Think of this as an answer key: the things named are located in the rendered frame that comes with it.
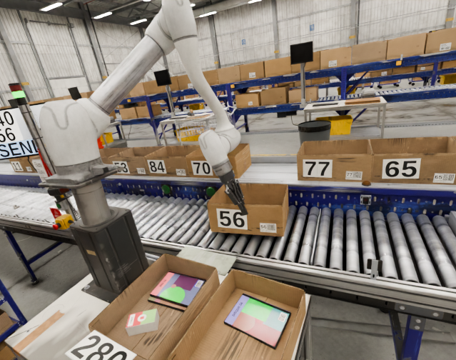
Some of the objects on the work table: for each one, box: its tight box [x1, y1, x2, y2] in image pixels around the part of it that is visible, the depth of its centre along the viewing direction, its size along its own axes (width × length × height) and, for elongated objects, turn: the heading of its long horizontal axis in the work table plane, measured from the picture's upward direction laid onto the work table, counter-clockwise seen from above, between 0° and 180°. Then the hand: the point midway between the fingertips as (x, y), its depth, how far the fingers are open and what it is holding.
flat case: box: [224, 294, 291, 350], centre depth 85 cm, size 14×19×2 cm
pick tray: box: [166, 269, 306, 360], centre depth 77 cm, size 28×38×10 cm
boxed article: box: [126, 309, 160, 336], centre depth 89 cm, size 6×10×5 cm, turn 117°
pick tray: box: [88, 254, 220, 360], centre depth 92 cm, size 28×38×10 cm
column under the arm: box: [69, 206, 156, 304], centre depth 110 cm, size 26×26×33 cm
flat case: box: [150, 271, 206, 308], centre depth 101 cm, size 14×19×2 cm
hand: (242, 208), depth 125 cm, fingers closed, pressing on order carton
